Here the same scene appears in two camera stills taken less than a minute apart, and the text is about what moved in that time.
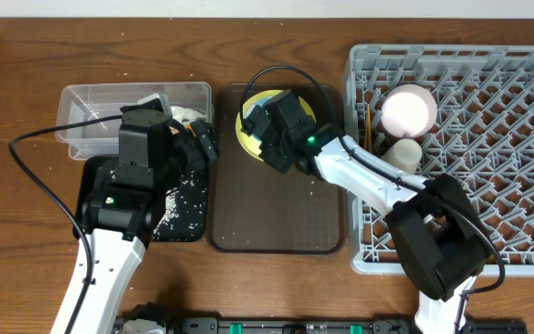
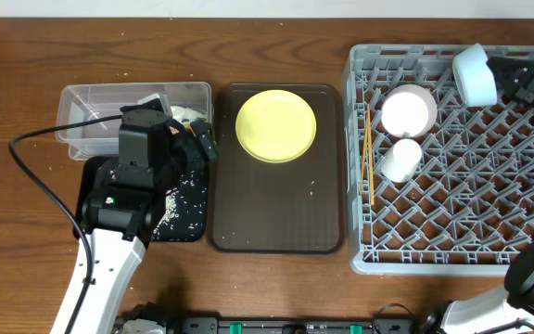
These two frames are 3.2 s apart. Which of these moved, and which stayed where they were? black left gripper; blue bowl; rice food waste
Moved: blue bowl
Stayed: black left gripper; rice food waste
